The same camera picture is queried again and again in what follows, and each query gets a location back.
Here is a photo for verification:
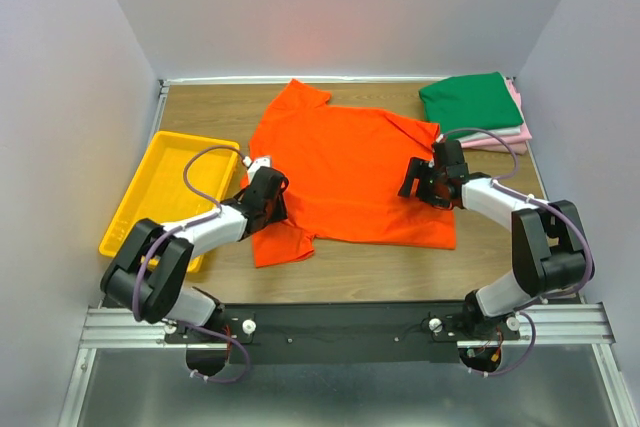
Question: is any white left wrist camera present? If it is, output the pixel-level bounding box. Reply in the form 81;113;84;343
242;155;272;183

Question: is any orange t-shirt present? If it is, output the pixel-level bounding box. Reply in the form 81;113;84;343
249;80;456;268

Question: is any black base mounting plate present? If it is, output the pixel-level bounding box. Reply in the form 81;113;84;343
164;300;521;367

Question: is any yellow plastic tray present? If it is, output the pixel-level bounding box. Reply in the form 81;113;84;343
99;131;240;258

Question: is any pale pink bottom t-shirt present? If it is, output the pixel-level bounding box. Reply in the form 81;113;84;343
462;142;528;155

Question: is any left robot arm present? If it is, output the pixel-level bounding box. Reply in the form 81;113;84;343
100;166;289;342

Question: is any light grey folded t-shirt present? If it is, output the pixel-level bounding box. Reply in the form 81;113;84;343
437;125;530;145

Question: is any green folded t-shirt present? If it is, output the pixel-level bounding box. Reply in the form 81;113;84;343
418;72;524;139

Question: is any pink folded t-shirt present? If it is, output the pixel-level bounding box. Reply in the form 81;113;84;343
460;78;532;155

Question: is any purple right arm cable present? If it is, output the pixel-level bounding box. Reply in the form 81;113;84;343
434;127;596;377

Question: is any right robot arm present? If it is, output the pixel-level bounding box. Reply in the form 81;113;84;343
398;137;595;339

